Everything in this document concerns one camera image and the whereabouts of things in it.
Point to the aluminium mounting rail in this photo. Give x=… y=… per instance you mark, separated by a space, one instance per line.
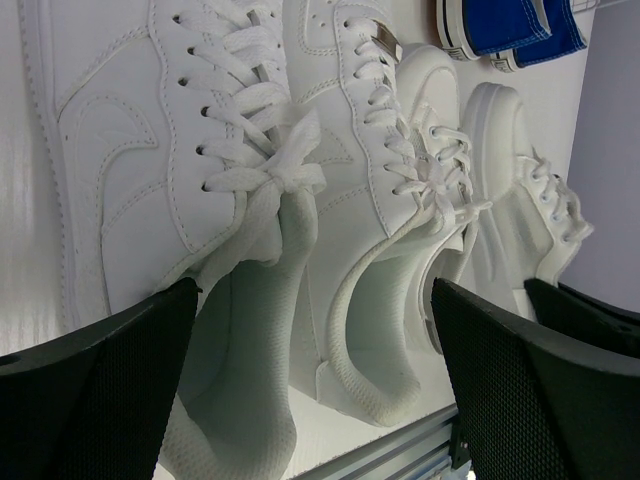
x=429 y=448

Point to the blue canvas sneaker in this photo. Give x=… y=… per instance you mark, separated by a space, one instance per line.
x=469 y=29
x=566 y=38

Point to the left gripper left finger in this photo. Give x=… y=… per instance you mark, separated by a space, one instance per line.
x=94 y=404

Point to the white lace sneaker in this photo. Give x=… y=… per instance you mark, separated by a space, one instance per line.
x=430 y=99
x=534 y=227

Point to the leftmost white sneaker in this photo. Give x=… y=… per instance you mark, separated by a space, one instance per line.
x=177 y=153

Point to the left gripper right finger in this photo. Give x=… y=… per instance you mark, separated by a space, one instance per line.
x=535 y=403

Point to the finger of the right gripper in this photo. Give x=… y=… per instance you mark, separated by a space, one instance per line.
x=584 y=318

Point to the white wire shoe shelf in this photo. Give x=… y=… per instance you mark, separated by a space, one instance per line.
x=579 y=6

